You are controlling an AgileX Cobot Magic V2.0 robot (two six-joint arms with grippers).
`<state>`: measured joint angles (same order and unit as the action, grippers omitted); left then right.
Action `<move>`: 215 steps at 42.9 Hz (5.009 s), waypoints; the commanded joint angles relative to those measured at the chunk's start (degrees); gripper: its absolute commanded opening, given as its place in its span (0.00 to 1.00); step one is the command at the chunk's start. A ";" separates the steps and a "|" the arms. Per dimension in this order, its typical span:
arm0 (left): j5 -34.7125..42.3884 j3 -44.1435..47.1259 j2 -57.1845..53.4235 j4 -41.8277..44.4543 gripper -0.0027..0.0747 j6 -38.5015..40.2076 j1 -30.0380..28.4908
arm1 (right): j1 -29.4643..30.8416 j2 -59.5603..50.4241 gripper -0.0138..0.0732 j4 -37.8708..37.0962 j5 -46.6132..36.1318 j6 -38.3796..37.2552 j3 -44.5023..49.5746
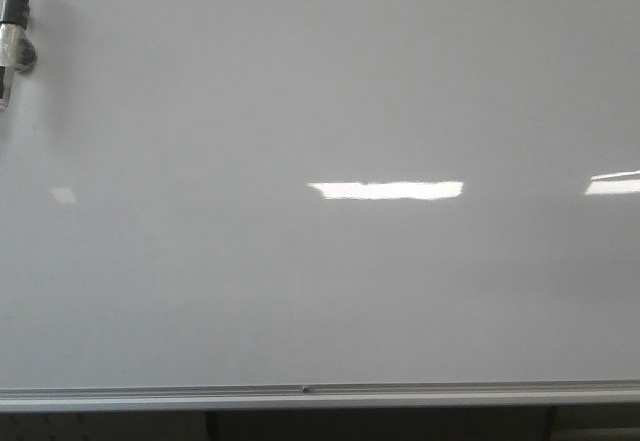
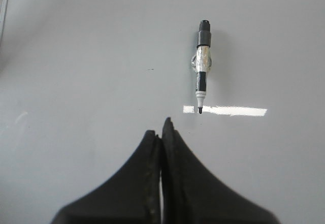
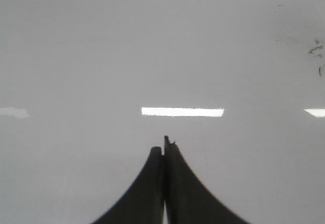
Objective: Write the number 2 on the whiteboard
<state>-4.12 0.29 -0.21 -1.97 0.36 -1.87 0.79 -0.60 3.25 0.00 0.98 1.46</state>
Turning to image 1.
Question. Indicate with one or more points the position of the small grey marker magnet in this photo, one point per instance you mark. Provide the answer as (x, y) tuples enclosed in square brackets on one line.
[(26, 56)]

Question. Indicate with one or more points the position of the black and white marker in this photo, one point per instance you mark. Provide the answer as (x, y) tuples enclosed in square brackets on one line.
[(15, 15)]

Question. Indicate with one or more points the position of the large white whiteboard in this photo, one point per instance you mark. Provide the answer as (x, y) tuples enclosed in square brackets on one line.
[(261, 192)]

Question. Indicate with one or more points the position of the aluminium whiteboard bottom rail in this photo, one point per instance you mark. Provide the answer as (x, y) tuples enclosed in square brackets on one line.
[(318, 396)]

